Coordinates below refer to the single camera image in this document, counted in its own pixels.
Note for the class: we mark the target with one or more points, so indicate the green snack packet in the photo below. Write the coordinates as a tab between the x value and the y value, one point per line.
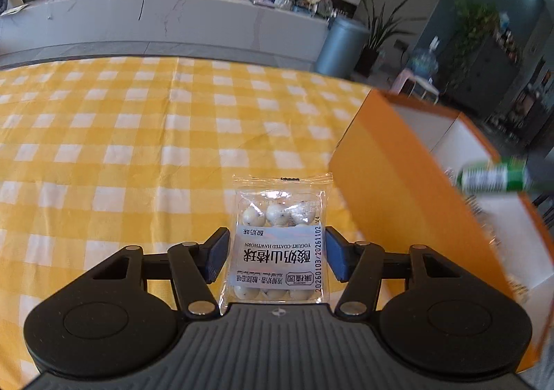
493	177

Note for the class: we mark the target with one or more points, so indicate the white round stool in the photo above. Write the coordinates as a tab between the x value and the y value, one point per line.
426	89

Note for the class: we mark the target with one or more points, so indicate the blue water jug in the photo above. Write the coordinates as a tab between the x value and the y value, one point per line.
424	63

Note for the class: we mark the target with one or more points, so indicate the trailing ivy plant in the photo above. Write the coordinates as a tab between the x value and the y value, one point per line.
474	31

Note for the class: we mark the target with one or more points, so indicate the white marble television console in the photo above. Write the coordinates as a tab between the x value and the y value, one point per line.
194	26

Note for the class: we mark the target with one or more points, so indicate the dark grey cabinet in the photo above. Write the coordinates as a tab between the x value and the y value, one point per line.
497	70

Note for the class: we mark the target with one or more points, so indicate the grey trash can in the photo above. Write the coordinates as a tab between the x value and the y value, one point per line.
342	48

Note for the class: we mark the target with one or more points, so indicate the papers on console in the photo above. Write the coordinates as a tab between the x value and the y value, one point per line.
13	10

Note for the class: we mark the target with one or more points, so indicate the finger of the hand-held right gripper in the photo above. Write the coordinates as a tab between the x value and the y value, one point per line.
543	192

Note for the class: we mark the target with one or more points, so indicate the long leaf potted plant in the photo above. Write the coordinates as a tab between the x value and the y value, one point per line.
376	35

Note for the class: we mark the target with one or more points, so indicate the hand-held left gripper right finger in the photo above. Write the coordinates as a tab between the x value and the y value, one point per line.
335	251

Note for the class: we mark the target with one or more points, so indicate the pink small appliance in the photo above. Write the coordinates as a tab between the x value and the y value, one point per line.
402	79

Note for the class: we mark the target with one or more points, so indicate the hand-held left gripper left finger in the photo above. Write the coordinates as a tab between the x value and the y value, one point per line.
218	251

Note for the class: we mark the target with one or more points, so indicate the clear yoghurt ball packet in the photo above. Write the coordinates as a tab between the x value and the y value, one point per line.
277	251

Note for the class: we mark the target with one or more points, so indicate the yellow checked tablecloth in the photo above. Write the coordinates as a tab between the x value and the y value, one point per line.
130	147

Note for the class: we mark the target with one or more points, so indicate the orange cardboard box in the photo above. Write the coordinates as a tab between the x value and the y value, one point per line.
398	199

